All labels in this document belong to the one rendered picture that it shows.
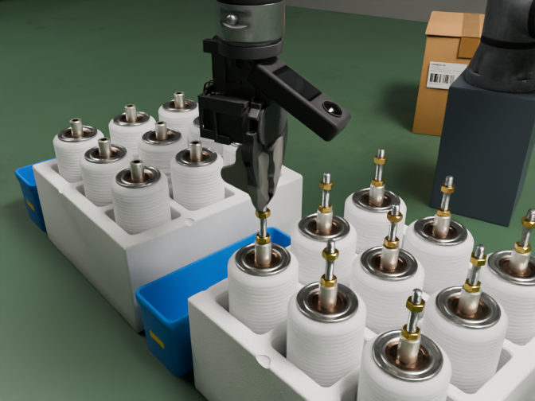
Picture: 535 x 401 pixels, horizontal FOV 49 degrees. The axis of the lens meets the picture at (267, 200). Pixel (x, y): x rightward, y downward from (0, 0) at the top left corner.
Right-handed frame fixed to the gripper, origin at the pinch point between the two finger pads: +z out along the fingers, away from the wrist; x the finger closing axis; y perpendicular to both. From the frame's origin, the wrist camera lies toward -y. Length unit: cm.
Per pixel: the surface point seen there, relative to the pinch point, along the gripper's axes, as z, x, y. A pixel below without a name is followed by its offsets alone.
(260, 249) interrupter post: 6.9, 1.1, 0.4
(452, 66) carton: 13, -110, -2
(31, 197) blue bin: 26, -18, 67
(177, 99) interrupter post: 7, -41, 42
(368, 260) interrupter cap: 9.0, -5.7, -12.1
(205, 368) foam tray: 27.4, 5.7, 7.3
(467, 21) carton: 4, -128, -2
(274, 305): 13.5, 3.3, -2.7
